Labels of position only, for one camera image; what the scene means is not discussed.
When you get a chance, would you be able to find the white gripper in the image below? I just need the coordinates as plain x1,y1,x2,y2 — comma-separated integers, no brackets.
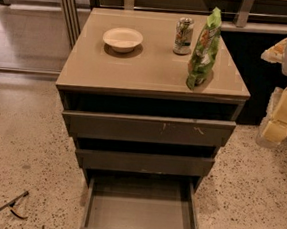
261,38,287,143

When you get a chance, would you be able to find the green rice chip bag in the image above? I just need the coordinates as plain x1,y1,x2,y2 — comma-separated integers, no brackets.
186,7,222,90

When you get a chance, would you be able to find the grey middle drawer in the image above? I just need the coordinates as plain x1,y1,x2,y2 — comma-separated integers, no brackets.
76,149,215,177

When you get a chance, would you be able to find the grey drawer cabinet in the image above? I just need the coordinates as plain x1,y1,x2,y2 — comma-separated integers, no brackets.
56,8,250,179

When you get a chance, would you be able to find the grey top drawer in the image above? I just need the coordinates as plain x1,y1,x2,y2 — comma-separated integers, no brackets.
62,110,236,147

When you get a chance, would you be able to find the grey open bottom drawer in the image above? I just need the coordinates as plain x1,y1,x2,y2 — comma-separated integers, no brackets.
77,174,198,229

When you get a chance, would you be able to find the white soda can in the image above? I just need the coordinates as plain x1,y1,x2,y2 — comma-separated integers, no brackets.
173,17,194,55

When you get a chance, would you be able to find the white paper bowl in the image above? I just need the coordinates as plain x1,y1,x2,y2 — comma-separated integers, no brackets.
103,27,143,53

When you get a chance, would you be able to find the dark stick on floor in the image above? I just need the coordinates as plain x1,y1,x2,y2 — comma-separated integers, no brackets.
0,191,29,220

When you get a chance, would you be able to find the metal railing frame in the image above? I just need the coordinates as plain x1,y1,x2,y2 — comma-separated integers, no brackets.
49,0,287,67

